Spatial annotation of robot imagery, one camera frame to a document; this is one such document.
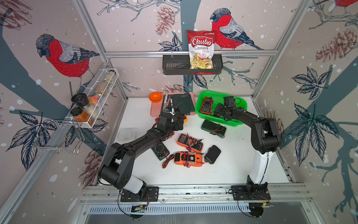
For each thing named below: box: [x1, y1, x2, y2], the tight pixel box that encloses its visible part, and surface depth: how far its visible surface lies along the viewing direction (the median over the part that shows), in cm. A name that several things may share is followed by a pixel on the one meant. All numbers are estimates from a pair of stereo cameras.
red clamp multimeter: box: [200, 96, 214, 115], surface depth 109 cm
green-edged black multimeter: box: [150, 141, 171, 161], surface depth 89 cm
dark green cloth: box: [165, 91, 196, 116], surface depth 120 cm
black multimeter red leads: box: [211, 102, 226, 118], surface depth 99 cm
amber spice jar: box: [70, 106, 95, 126], surface depth 62 cm
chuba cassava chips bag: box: [186, 29, 217, 70], surface depth 85 cm
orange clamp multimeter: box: [174, 151, 203, 168], surface depth 84 cm
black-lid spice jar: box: [70, 92, 90, 107], surface depth 63 cm
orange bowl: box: [148, 91, 163, 103], surface depth 117 cm
